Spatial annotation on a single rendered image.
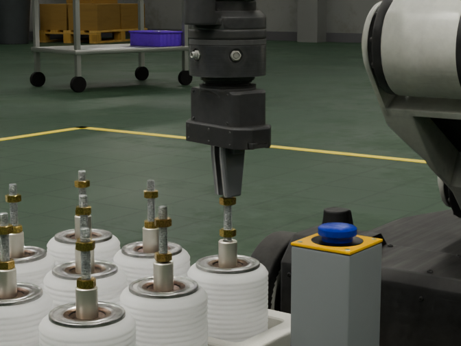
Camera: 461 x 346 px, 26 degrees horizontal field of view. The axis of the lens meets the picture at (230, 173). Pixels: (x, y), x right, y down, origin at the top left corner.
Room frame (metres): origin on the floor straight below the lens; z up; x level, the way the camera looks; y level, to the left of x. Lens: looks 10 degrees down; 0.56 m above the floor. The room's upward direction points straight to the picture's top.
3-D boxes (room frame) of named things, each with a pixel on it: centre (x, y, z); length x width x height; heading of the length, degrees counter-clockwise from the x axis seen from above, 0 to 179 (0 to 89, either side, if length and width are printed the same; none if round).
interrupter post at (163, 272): (1.05, 0.07, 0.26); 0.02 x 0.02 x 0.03
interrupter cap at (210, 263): (1.14, 0.00, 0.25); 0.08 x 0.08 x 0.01
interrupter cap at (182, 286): (1.05, 0.07, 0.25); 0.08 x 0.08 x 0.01
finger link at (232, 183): (1.13, 0.00, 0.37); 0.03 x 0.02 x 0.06; 128
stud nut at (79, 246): (0.95, 0.14, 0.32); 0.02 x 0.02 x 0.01; 83
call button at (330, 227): (1.01, -0.11, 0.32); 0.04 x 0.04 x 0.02
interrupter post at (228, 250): (1.14, 0.00, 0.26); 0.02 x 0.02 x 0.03
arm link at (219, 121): (1.14, 0.01, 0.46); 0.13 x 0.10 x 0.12; 38
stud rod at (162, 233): (1.05, 0.07, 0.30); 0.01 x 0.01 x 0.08
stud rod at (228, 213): (1.14, 0.00, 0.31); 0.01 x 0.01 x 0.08
